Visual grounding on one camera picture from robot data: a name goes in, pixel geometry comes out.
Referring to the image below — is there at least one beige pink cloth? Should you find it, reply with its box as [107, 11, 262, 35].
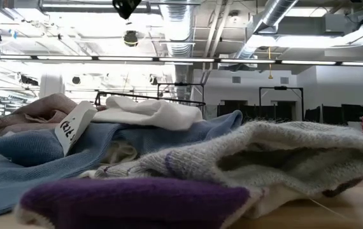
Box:
[0, 92, 108, 147]

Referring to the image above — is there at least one black partition panel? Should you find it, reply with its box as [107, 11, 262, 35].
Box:
[304, 103, 363, 125]
[216, 100, 303, 121]

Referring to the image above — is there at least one grey fuzzy sock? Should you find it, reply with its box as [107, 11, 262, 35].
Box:
[79, 120, 363, 220]

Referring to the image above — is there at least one silver round air duct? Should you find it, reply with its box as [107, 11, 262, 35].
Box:
[232, 0, 300, 61]
[160, 0, 198, 99]

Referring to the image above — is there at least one black rig frame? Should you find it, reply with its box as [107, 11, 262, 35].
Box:
[259, 85, 305, 121]

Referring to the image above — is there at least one yellow hanging cable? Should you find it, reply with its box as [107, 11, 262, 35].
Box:
[266, 46, 274, 80]

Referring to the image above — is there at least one long LED light bar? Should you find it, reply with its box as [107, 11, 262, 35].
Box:
[0, 54, 363, 67]

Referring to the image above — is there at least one white label tag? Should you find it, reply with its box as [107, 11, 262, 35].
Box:
[53, 101, 98, 156]

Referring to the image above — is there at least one light blue knit cloth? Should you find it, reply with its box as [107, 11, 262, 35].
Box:
[0, 109, 243, 220]

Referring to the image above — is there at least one cream cloth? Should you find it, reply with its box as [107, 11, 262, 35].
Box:
[100, 139, 139, 165]

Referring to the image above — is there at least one black wire basket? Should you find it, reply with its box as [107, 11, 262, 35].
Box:
[94, 91, 207, 108]

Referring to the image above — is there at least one purple white sock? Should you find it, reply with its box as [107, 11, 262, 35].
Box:
[14, 177, 252, 229]

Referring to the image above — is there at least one black ceiling lamp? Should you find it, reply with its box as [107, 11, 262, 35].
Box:
[123, 30, 139, 48]

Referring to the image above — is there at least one white cloth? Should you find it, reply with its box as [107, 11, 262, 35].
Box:
[92, 95, 204, 131]

